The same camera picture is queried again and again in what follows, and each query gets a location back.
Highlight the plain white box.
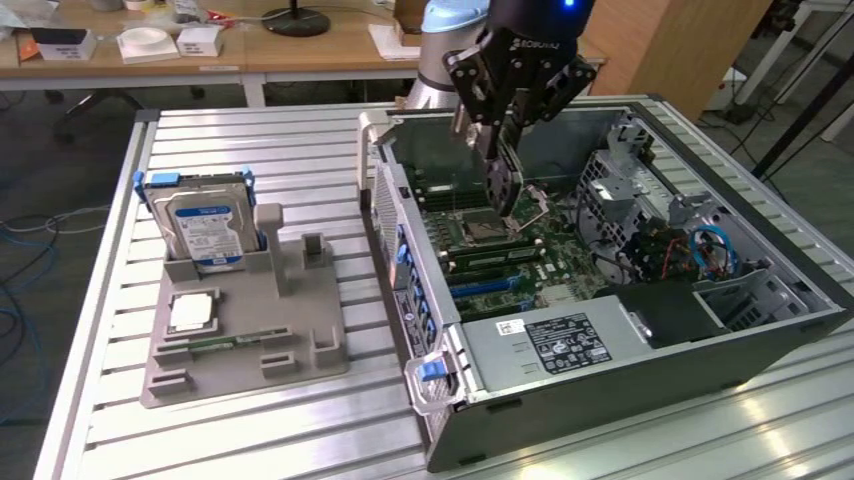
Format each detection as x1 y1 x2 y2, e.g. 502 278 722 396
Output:
175 25 225 58

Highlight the metal socket cover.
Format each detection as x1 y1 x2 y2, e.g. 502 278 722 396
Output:
514 183 556 232

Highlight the brown cardboard box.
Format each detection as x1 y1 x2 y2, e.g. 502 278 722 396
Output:
392 0 430 36

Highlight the blue wire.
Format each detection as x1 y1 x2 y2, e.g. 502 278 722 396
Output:
688 224 741 275

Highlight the silver CPU chip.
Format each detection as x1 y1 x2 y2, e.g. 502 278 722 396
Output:
165 294 216 335

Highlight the green motherboard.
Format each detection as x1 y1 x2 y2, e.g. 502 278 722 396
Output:
399 164 602 322

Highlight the white box black lid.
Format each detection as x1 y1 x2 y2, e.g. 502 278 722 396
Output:
29 27 100 62

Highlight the black stand leg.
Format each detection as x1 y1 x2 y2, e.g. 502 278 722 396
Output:
751 27 854 177

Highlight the hard disk in blue caddy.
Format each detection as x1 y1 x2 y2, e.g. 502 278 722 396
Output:
131 169 269 275

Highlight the grey plastic parts rack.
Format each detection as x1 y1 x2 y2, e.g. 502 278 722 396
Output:
137 202 354 410

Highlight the black lamp base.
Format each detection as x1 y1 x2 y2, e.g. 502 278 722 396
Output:
260 0 332 38

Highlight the grey chipset heatsink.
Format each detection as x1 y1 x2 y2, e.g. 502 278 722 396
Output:
536 285 576 307

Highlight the black chair base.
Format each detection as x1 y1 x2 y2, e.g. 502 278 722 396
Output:
44 85 147 146

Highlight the red wire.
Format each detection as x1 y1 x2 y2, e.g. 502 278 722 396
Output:
664 238 730 280

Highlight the grey power supply unit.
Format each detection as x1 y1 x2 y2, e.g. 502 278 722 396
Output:
458 297 654 395

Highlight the black service label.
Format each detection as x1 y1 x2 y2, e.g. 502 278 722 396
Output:
392 289 420 352

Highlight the blue floor cable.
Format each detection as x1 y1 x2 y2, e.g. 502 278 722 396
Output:
0 219 63 427

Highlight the wooden cabinet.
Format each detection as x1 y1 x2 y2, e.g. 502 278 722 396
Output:
578 0 794 122

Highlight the blue case latch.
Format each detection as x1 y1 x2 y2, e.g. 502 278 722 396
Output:
414 360 447 385

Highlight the wooden desk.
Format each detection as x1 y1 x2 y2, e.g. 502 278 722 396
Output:
243 0 608 109
0 0 268 109

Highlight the metal disk bay cage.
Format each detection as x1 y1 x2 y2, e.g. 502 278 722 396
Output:
576 112 708 241

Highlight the white paper sheet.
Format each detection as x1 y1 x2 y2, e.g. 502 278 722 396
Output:
367 23 424 63

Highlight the blue expansion slot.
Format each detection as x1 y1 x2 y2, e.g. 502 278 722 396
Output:
450 276 528 300

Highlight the CPU socket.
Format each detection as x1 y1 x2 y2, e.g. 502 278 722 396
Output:
459 205 512 247

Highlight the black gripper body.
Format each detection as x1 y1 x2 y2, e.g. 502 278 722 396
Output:
488 0 600 57

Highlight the open grey PC case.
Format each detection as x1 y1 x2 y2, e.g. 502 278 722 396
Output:
356 102 854 474

